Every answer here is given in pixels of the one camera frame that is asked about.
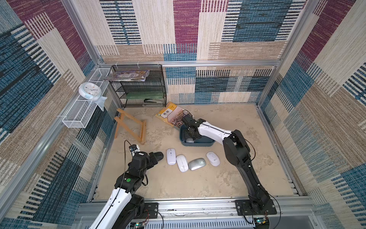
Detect white round clock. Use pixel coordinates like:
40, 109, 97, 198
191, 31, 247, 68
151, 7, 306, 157
78, 82, 102, 101

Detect wooden tabletop easel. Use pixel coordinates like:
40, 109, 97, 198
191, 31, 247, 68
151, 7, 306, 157
114, 108, 147, 145

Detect colourful magazine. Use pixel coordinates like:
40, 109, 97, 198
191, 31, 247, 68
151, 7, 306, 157
104, 70, 150, 82

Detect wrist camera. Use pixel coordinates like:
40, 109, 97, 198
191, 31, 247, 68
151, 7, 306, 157
129, 144, 140, 156
182, 114, 193, 124

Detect silver grey mouse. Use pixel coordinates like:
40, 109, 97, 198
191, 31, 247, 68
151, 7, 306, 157
188, 158, 206, 171

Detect teal storage box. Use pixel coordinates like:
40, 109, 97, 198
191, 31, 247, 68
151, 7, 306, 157
179, 125, 215, 147

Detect white wire wall basket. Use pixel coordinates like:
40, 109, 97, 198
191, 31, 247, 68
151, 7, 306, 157
62, 68, 111, 128

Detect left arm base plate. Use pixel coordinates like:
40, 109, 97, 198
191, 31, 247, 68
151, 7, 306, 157
139, 202, 159, 219

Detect yellow English textbook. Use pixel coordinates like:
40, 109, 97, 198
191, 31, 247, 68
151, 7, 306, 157
155, 102, 192, 130

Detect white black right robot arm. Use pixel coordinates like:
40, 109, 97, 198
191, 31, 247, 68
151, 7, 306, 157
183, 115, 277, 215

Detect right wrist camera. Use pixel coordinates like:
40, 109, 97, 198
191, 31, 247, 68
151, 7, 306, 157
182, 114, 193, 124

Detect green flat case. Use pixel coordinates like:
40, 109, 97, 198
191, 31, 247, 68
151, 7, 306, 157
125, 92, 164, 100

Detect black mesh shelf rack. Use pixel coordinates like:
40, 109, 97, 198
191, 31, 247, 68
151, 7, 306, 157
109, 65, 167, 108

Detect black stapler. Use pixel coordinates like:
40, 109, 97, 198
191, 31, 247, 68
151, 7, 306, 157
144, 99, 163, 104

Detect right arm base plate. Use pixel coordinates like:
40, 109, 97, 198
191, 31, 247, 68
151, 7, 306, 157
234, 199, 277, 216

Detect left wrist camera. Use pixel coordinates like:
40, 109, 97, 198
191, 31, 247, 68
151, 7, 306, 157
129, 144, 140, 156

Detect white oval mouse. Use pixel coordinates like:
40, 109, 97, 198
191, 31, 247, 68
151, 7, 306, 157
176, 155, 189, 172

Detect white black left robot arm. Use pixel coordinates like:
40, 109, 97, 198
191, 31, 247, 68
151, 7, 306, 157
90, 152, 164, 229

